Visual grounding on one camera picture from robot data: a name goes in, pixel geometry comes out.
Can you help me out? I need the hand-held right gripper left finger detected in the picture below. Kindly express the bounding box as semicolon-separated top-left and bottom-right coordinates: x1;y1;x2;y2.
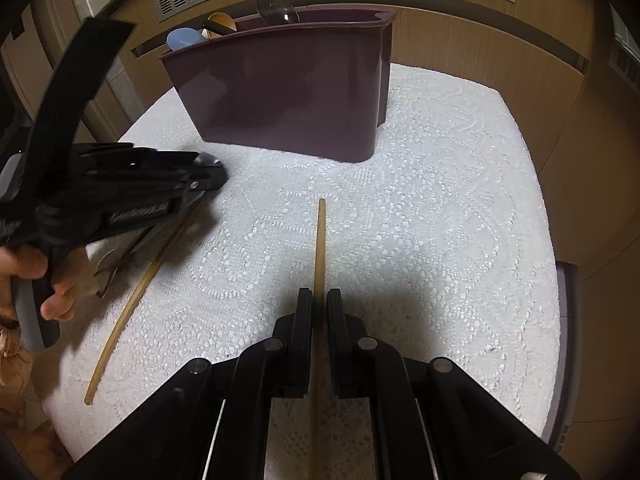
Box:
65;287;314;480

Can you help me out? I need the person's left hand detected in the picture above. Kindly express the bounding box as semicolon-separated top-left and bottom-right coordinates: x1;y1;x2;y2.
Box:
0;245;97;322

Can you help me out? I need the white lace tablecloth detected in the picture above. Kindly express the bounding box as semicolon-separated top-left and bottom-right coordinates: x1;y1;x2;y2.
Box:
37;62;561;480

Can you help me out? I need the black-handled metal spoon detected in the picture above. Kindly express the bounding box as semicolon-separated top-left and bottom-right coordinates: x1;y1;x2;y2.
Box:
256;0;302;27

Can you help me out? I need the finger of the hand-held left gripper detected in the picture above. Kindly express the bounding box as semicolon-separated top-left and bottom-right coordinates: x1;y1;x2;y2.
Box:
82;144;223;172
100;169;229;197

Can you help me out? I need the light wooden spoon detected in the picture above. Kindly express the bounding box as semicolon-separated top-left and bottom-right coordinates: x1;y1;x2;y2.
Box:
206;11;237;39

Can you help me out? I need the wooden chopstick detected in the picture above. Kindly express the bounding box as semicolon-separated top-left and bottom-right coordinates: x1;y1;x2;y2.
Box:
310;198;329;480
83;202;203;407

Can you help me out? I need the purple plastic utensil holder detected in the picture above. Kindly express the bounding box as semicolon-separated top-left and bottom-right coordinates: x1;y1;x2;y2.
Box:
159;4;400;165

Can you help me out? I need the shovel-shaped black-handled utensil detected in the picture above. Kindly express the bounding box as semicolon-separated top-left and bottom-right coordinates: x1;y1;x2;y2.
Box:
92;225;166;300

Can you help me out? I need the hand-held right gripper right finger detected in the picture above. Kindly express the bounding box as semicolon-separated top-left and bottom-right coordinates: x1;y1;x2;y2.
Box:
326;287;583;480

